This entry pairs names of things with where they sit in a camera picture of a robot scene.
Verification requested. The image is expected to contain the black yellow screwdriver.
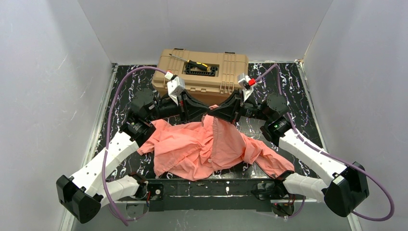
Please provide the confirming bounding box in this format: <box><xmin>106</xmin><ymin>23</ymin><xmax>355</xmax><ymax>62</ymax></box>
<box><xmin>169</xmin><ymin>53</ymin><xmax>210</xmax><ymax>71</ymax></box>

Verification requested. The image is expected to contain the black toolbox handle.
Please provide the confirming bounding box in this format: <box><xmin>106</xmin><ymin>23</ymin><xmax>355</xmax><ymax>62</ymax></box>
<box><xmin>183</xmin><ymin>64</ymin><xmax>219</xmax><ymax>77</ymax></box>

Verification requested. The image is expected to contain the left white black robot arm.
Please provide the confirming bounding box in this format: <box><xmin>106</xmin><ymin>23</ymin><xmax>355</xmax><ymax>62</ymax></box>
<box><xmin>56</xmin><ymin>89</ymin><xmax>210</xmax><ymax>224</ymax></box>

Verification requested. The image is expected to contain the purple cable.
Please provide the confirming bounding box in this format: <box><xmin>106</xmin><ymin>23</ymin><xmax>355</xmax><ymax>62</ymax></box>
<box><xmin>254</xmin><ymin>63</ymin><xmax>395</xmax><ymax>222</ymax></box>
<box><xmin>101</xmin><ymin>66</ymin><xmax>169</xmax><ymax>227</ymax></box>

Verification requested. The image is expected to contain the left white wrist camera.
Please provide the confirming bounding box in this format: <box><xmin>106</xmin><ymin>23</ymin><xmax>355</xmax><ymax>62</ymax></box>
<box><xmin>165</xmin><ymin>71</ymin><xmax>185</xmax><ymax>105</ymax></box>

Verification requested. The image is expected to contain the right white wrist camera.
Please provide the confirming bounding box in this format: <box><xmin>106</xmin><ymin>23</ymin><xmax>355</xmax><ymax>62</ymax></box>
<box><xmin>237</xmin><ymin>73</ymin><xmax>256</xmax><ymax>102</ymax></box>

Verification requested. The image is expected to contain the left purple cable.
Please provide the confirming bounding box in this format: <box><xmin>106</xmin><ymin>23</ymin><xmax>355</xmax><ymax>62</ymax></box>
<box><xmin>101</xmin><ymin>66</ymin><xmax>169</xmax><ymax>227</ymax></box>

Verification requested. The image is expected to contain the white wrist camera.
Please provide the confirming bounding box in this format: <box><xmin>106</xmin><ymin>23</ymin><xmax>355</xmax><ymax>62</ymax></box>
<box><xmin>237</xmin><ymin>73</ymin><xmax>256</xmax><ymax>102</ymax></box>
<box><xmin>165</xmin><ymin>71</ymin><xmax>185</xmax><ymax>105</ymax></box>

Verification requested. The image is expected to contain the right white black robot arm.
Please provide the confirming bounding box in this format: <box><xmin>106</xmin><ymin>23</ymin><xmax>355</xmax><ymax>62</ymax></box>
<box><xmin>209</xmin><ymin>90</ymin><xmax>370</xmax><ymax>217</ymax></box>

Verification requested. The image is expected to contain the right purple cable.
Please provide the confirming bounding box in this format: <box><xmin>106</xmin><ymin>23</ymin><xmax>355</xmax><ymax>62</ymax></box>
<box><xmin>254</xmin><ymin>63</ymin><xmax>395</xmax><ymax>222</ymax></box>

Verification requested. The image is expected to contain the pink jacket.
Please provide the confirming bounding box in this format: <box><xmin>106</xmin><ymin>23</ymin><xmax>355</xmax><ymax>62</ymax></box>
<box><xmin>137</xmin><ymin>115</ymin><xmax>294</xmax><ymax>180</ymax></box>

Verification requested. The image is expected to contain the tan plastic toolbox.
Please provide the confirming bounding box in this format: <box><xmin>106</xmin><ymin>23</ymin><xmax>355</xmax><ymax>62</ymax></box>
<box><xmin>157</xmin><ymin>49</ymin><xmax>249</xmax><ymax>106</ymax></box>

